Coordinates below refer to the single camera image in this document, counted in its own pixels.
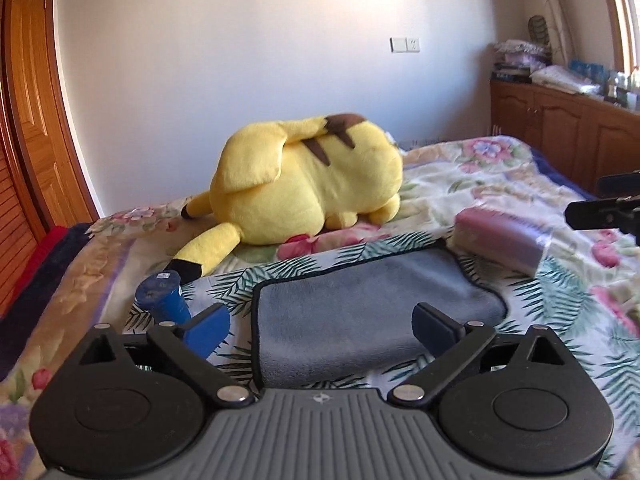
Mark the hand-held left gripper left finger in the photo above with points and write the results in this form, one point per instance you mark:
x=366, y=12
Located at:
x=211, y=331

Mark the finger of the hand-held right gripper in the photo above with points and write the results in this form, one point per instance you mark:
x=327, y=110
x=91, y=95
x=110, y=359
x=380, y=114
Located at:
x=620, y=183
x=595, y=212

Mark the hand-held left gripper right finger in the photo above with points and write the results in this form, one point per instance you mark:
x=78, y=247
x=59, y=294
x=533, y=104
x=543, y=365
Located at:
x=431, y=327

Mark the grey towel with black edge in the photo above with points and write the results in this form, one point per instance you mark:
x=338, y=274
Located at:
x=360, y=305

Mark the blue cylindrical bottle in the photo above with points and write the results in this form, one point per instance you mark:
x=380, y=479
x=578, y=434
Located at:
x=161, y=297

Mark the wooden cabinet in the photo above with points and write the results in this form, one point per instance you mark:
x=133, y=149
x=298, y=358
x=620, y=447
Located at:
x=565, y=120

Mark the floral bed blanket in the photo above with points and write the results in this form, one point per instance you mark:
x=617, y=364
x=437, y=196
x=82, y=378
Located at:
x=550, y=290

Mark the pink wrapped pack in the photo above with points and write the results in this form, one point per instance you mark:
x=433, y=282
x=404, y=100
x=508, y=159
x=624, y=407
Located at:
x=500, y=237

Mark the white folded cloth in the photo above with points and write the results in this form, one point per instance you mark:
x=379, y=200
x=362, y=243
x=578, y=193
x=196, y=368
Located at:
x=562, y=79

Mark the stack of folded cloths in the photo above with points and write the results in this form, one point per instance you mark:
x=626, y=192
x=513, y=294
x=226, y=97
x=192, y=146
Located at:
x=517, y=57

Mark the dark vase with branches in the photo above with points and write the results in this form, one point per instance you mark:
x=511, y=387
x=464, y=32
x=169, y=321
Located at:
x=539, y=30

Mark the yellow plush toy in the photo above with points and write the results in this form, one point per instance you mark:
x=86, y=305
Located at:
x=305, y=175

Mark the dark blue and red blanket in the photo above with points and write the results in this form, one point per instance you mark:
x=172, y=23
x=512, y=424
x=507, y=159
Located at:
x=35, y=270

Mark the wooden door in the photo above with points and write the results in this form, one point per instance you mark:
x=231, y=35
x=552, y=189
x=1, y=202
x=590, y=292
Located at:
x=35, y=100

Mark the wooden window frame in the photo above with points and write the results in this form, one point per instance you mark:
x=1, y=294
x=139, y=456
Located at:
x=620, y=10

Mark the white wall socket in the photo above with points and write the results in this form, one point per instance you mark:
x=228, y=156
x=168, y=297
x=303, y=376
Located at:
x=404, y=45

